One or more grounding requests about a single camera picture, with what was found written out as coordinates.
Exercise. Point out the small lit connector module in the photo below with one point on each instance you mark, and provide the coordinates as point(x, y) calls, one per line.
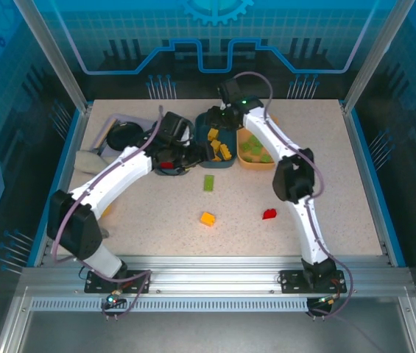
point(326, 301)
point(113, 299)

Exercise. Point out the black bowl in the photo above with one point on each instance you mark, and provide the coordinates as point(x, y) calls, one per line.
point(123, 138)

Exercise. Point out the flat green lego plate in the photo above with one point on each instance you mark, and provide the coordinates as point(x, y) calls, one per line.
point(209, 182)

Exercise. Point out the sloped red lego brick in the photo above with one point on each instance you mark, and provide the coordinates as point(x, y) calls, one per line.
point(269, 213)

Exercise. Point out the teal plastic container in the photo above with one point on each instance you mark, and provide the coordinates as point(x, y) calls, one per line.
point(201, 132)
point(174, 173)

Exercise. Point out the aluminium frame post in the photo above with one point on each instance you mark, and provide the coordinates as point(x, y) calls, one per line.
point(377, 55)
point(56, 59)

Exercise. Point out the orange plastic container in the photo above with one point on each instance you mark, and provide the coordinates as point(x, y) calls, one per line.
point(243, 137)

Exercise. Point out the long red lego brick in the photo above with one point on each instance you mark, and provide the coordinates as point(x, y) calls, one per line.
point(167, 164)

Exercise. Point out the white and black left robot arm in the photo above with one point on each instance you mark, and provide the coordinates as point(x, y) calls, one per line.
point(119, 169)

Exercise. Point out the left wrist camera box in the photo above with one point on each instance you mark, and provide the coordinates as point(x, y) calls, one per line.
point(185, 136)

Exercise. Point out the aluminium mounting rail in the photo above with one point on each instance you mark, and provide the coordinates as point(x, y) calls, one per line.
point(211, 276)

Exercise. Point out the curved yellow lego brick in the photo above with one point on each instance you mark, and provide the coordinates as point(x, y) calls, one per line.
point(213, 134)

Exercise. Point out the long yellow lego brick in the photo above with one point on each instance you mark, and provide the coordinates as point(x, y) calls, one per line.
point(225, 150)

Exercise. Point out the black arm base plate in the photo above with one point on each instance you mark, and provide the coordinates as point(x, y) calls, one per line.
point(97, 283)
point(292, 281)

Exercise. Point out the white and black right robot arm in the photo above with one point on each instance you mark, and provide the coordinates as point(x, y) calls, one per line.
point(263, 128)

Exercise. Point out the lavender tray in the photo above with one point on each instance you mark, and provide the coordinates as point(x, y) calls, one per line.
point(124, 118)

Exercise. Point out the small green lego brick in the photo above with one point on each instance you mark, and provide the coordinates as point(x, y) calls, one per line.
point(265, 158)
point(246, 147)
point(257, 150)
point(248, 158)

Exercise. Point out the beige cloth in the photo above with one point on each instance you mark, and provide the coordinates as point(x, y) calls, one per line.
point(88, 162)

